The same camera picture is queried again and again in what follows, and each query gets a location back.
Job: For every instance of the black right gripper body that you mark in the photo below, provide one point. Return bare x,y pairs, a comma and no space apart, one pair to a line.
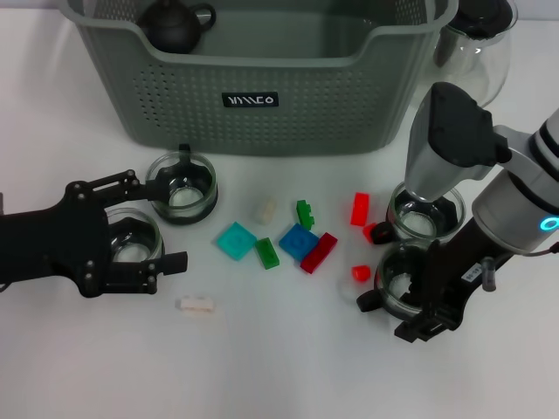
471,262

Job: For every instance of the blue square toy plate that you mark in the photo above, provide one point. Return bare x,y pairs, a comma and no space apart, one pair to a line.
297,242

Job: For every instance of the grey-green perforated storage bin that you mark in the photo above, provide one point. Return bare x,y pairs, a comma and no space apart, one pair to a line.
262,126

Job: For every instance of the dark clay teapot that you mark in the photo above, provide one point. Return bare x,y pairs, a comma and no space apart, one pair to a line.
170,30

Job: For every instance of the small orange-red rounded toy brick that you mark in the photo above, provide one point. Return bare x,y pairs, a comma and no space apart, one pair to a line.
360,273

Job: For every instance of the small orange-red square toy brick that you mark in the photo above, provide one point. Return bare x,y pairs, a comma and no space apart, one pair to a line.
369,229

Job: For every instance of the large orange-red toy brick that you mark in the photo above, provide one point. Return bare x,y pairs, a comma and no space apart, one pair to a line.
360,209

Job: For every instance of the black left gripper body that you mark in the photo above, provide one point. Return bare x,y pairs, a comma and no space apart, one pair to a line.
52,244

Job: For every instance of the white long toy brick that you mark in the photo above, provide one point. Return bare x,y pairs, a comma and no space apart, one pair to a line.
195,304

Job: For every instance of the green two-stud toy brick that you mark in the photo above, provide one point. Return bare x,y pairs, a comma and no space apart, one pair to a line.
267,254

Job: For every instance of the glass carafe with black lid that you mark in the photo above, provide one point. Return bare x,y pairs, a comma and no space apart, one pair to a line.
485,65

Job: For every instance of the dark red long toy brick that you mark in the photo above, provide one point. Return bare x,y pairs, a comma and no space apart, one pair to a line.
319,253

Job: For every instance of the green toy brick with side studs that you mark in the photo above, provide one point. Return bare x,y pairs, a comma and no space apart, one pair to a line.
305,214

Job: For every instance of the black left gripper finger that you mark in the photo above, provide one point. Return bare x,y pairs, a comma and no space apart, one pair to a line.
126,190
140,275

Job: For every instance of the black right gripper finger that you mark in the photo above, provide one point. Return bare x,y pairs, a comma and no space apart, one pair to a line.
430,288
423,329

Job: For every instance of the cyan square toy plate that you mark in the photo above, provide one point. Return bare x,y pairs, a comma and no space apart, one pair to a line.
235,241

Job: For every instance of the white sloped toy brick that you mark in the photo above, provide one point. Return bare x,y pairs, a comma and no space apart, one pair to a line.
265,211

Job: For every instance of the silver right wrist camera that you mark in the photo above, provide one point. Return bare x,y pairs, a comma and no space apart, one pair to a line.
450,135

